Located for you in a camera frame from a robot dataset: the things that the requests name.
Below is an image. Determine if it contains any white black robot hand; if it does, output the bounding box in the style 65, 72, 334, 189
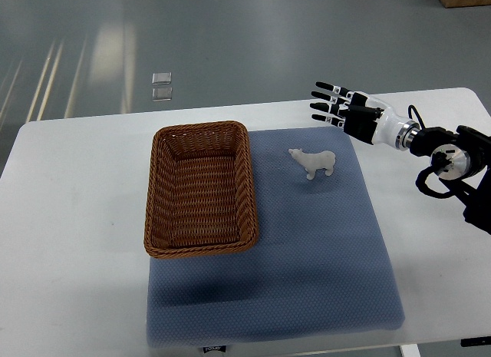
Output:
310, 81, 421, 150

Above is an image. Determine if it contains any brown wicker basket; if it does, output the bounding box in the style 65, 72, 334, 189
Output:
143, 121, 259, 259

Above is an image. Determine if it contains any black table control panel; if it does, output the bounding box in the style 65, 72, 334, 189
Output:
460, 336, 491, 348

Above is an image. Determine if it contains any blue padded mat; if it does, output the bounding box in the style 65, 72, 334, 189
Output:
147, 127, 404, 348

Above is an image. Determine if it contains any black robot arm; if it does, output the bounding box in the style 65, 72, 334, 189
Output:
402, 105, 490, 233

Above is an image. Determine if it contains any upper floor socket plate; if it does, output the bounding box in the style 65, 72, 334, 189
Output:
152, 72, 172, 84

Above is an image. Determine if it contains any lower floor socket plate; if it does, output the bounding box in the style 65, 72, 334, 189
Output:
152, 87, 173, 101

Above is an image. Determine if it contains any floor socket plate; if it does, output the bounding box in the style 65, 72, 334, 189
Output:
152, 87, 173, 101
152, 72, 172, 84

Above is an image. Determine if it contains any white bear figurine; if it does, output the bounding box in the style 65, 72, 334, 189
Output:
288, 149, 336, 180

